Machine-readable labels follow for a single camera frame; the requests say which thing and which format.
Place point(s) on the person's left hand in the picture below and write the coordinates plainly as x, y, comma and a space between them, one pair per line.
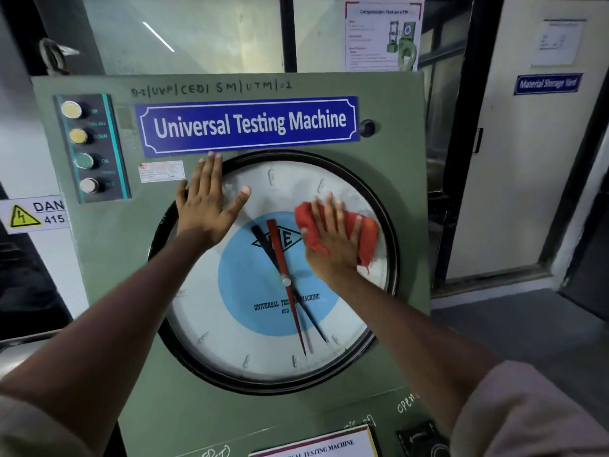
204, 211

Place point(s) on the person's right hand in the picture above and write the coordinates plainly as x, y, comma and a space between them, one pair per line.
333, 254

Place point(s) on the person's right thumb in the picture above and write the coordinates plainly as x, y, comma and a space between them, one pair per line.
308, 240

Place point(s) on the person's left middle finger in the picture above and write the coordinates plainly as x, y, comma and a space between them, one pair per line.
208, 176

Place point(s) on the person's left thumb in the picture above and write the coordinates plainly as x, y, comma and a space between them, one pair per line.
236, 202

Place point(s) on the person's left little finger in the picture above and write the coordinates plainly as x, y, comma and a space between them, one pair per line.
181, 195

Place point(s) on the person's right middle finger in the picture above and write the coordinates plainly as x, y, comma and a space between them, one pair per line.
332, 214

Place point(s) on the red cleaning cloth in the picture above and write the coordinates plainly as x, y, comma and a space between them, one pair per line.
366, 235

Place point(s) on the person's right forearm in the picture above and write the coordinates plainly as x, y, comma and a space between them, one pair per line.
418, 347

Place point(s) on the person's left forearm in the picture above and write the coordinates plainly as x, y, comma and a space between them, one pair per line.
102, 323

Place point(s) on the small white red sticker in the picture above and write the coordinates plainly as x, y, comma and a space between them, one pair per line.
161, 171

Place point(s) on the black dial pointer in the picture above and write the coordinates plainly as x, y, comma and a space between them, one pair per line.
266, 247

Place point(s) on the red dial pointer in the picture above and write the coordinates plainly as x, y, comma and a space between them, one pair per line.
285, 280

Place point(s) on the blue machine nameplate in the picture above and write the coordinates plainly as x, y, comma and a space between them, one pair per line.
247, 124

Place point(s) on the black round knob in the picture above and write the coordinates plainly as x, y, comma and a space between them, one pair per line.
367, 127

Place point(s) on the green testing machine cabinet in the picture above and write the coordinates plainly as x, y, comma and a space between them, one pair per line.
142, 280

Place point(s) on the round dial gauge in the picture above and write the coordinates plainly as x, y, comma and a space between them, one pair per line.
228, 299

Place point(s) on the black push button panel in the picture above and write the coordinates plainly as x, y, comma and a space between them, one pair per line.
93, 147

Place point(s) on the yellow danger warning sign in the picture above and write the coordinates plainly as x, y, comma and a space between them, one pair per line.
33, 214

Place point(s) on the white instruction poster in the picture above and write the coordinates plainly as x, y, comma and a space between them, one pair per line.
383, 35

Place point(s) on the metal lifting eye bolt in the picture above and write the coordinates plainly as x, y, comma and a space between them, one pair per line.
53, 56

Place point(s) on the cream door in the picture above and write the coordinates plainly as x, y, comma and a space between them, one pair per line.
523, 152

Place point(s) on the white machine label plate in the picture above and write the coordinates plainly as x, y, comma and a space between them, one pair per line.
316, 445

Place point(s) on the black control dial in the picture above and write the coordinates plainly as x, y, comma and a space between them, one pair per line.
423, 442

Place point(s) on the blue door sign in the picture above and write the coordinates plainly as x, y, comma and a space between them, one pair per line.
548, 84

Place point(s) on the white paper notice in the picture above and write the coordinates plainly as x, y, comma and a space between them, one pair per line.
559, 42

